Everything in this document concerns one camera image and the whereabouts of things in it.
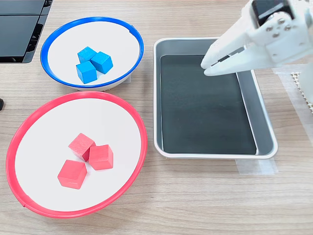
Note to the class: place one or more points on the blue cube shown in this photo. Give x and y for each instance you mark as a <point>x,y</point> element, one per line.
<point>85,54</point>
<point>86,73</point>
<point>102,63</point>

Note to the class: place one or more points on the red cube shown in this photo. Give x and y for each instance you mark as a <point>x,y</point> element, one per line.
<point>101,157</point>
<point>72,174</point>
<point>80,145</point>

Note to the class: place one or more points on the steel tray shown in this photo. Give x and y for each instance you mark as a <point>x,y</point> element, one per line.
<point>259,122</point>

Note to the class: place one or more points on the pale perforated plate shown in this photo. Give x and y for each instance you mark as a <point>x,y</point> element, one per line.
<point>295,78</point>

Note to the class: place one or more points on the black mat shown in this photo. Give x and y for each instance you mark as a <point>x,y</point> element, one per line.
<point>207,117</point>

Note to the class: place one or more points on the clear tape strip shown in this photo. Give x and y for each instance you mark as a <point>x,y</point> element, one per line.
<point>256,167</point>

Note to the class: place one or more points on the white plate blue rim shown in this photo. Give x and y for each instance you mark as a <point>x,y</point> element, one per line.
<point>110,36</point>

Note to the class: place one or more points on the white plate red rim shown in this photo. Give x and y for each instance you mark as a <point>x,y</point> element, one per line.
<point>49,127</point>

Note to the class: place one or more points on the black flat electronic device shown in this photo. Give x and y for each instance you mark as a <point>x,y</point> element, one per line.
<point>17,36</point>

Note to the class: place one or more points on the small black object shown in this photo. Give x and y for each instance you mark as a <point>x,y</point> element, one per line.
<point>1,104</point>

